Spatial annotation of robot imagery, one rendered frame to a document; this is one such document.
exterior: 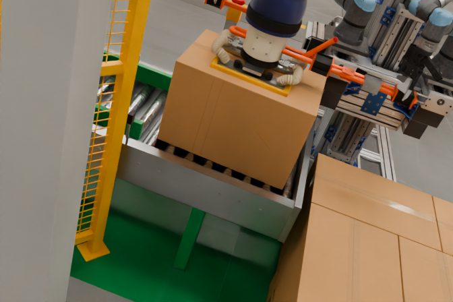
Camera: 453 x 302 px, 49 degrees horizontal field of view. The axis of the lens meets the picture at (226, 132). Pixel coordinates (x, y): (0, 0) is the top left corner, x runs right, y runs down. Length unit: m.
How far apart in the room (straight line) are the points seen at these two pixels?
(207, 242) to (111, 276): 0.53
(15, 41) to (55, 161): 0.29
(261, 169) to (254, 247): 0.64
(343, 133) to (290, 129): 0.89
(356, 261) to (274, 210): 0.38
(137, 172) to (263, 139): 0.55
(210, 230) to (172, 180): 0.63
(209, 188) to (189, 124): 0.29
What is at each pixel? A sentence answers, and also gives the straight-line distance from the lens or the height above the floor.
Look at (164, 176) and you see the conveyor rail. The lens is 2.10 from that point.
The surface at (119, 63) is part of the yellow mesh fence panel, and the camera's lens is 1.77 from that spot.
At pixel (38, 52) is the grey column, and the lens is 1.08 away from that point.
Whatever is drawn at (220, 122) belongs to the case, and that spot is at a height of 0.76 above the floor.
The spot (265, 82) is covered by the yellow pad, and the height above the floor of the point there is 0.97.
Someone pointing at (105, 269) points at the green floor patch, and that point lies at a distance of 2.38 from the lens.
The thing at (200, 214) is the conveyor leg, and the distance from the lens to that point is 2.17.
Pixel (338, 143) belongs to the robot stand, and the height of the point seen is 0.43.
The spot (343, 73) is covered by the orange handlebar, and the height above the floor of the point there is 1.08.
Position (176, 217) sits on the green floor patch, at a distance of 2.67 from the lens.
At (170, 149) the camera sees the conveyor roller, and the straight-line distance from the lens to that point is 2.18.
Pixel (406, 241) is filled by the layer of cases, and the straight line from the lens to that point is 2.29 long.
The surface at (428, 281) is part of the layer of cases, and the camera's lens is 2.19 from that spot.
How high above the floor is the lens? 1.87
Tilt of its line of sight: 34 degrees down
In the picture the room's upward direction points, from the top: 19 degrees clockwise
